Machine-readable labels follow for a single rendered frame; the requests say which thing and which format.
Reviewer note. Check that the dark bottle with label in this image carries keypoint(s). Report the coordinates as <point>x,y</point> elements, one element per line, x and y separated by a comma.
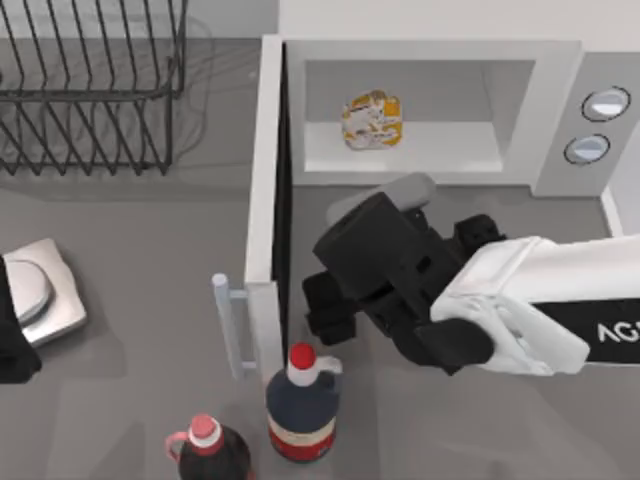
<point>300,415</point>

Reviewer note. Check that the white microwave door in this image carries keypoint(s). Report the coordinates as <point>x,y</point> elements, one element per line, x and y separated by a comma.
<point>262,200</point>

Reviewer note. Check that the yellow and white package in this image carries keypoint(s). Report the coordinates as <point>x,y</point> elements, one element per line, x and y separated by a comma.
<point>372,120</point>

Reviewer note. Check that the pale microwave oven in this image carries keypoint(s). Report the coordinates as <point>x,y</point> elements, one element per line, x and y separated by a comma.
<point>555,160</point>

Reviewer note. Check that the small microwave knob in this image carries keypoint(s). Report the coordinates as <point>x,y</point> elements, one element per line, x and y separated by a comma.
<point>586,149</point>

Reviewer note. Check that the large microwave knob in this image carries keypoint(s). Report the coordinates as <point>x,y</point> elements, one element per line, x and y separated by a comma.
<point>605,103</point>

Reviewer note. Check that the silver kitchen scale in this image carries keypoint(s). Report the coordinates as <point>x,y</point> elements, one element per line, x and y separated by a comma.
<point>45,295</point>

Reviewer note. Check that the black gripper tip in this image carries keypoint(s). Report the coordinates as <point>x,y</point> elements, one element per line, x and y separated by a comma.
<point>12,330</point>

